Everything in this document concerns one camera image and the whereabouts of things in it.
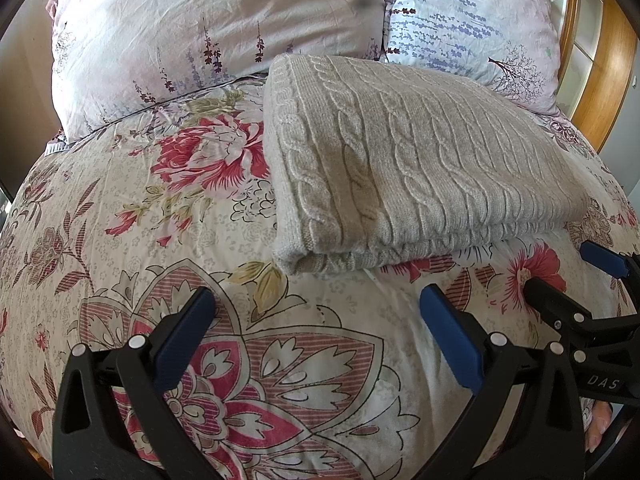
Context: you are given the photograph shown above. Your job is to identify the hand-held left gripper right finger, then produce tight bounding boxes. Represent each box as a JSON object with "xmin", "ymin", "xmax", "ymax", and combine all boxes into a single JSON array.
[{"xmin": 419, "ymin": 284, "xmax": 586, "ymax": 480}]

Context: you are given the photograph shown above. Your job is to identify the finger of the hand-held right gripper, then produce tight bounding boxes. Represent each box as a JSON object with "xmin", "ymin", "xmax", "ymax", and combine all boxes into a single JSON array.
[
  {"xmin": 581, "ymin": 240, "xmax": 640, "ymax": 286},
  {"xmin": 522, "ymin": 276, "xmax": 601, "ymax": 343}
]

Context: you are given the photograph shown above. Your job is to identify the floral bed quilt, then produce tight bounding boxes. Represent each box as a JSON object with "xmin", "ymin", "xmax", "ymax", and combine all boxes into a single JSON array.
[{"xmin": 0, "ymin": 72, "xmax": 640, "ymax": 480}]

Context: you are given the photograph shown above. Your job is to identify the person's right hand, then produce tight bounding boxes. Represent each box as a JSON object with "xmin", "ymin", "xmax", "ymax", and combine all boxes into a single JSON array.
[{"xmin": 582, "ymin": 400, "xmax": 626, "ymax": 453}]

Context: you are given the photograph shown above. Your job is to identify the pink floral pillow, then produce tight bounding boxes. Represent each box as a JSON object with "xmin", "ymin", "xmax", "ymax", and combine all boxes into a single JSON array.
[{"xmin": 46, "ymin": 0, "xmax": 393, "ymax": 141}]

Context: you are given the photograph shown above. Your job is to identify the pale blue floral pillow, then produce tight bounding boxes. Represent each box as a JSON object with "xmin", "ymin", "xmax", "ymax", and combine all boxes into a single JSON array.
[{"xmin": 380, "ymin": 0, "xmax": 563, "ymax": 117}]

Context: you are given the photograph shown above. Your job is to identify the beige cable-knit sweater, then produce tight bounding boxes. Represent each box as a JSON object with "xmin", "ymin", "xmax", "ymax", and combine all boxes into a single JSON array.
[{"xmin": 262, "ymin": 52, "xmax": 590, "ymax": 276}]

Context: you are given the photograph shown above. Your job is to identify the wooden headboard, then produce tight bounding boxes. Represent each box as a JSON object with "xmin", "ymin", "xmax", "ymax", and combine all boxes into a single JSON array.
[{"xmin": 530, "ymin": 0, "xmax": 640, "ymax": 151}]

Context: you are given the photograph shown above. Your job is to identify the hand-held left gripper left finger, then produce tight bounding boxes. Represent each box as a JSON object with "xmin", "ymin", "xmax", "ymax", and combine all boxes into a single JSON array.
[{"xmin": 52, "ymin": 286, "xmax": 246, "ymax": 480}]

